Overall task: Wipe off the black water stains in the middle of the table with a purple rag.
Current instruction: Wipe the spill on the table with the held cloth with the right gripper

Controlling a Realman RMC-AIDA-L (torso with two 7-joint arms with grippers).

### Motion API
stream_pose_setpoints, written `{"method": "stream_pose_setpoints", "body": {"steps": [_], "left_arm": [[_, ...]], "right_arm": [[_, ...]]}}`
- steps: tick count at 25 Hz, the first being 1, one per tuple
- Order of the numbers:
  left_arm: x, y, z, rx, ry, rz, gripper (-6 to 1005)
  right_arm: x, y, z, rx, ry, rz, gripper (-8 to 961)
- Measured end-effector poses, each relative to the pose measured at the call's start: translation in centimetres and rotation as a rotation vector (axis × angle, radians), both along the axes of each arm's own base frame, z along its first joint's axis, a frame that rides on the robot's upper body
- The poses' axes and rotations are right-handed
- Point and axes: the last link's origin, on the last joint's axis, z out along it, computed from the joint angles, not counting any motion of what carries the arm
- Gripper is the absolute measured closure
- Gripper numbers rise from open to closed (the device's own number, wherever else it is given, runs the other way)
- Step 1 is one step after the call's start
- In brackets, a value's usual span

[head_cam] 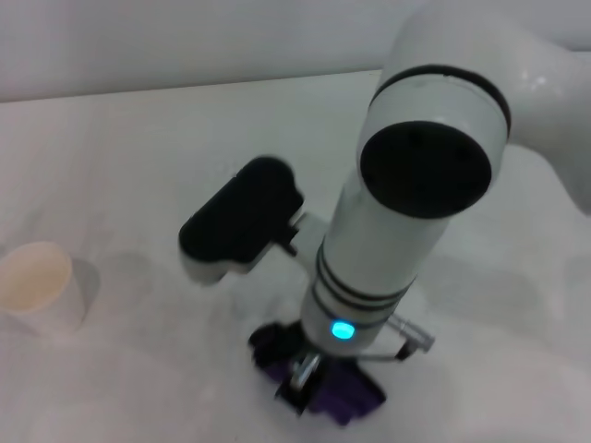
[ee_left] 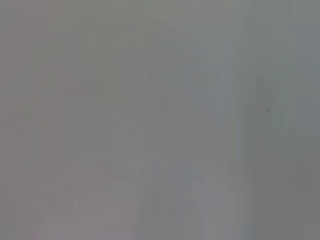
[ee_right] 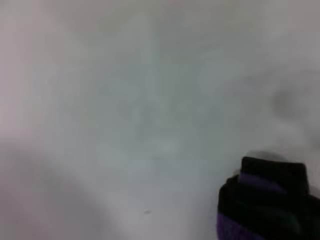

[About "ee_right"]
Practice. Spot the purple rag with black edge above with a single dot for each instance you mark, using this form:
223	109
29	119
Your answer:
265	205

